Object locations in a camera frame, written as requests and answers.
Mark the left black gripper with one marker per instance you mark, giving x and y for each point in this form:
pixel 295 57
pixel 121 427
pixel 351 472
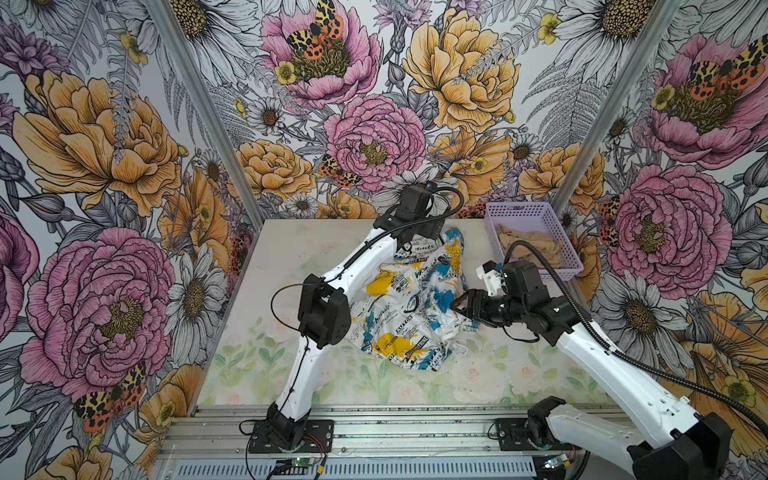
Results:
pixel 426 229

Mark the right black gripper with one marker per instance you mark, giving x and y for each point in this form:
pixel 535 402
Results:
pixel 479 309

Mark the printed white blue yellow shorts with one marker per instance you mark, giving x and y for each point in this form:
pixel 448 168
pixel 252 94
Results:
pixel 404 313

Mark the lavender plastic basket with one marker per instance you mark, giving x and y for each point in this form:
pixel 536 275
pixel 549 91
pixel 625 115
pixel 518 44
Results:
pixel 531 217

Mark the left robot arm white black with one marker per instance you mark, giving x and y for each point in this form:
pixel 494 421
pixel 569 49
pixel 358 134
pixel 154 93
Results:
pixel 324 315

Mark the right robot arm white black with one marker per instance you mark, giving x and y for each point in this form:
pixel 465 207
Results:
pixel 668 438

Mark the beige garment in basket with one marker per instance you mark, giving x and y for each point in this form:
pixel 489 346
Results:
pixel 544 243

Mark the green circuit board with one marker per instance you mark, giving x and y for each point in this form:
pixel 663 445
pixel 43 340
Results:
pixel 299 466

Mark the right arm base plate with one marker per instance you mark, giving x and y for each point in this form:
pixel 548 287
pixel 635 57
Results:
pixel 523 434

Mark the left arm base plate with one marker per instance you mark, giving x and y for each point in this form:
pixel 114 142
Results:
pixel 309 436

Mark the white vented cable duct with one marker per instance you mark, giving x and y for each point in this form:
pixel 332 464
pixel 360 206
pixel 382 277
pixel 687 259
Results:
pixel 515 467

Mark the aluminium mounting rail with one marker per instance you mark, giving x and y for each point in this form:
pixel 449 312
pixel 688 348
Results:
pixel 359 431

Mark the right aluminium frame post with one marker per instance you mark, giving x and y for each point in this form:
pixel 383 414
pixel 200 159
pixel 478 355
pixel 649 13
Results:
pixel 645 47

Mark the aluminium frame post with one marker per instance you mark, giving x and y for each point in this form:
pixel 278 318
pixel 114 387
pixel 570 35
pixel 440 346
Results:
pixel 645 47
pixel 185 63

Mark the left aluminium frame post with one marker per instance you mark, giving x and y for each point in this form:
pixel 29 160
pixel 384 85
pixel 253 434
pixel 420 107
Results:
pixel 185 63

